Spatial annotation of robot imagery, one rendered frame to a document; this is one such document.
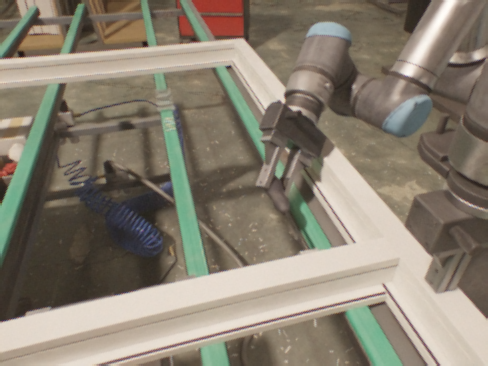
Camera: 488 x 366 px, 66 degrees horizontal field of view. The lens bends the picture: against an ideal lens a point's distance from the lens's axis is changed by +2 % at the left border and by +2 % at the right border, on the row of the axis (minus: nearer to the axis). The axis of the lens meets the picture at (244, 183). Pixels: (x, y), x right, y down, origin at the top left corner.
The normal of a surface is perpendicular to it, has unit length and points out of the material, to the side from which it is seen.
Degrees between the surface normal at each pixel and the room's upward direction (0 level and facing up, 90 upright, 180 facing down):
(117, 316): 0
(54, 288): 0
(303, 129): 63
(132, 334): 90
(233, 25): 90
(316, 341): 0
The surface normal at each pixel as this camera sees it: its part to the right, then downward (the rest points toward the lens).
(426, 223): -0.97, 0.17
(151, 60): 0.25, 0.59
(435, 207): -0.02, -0.79
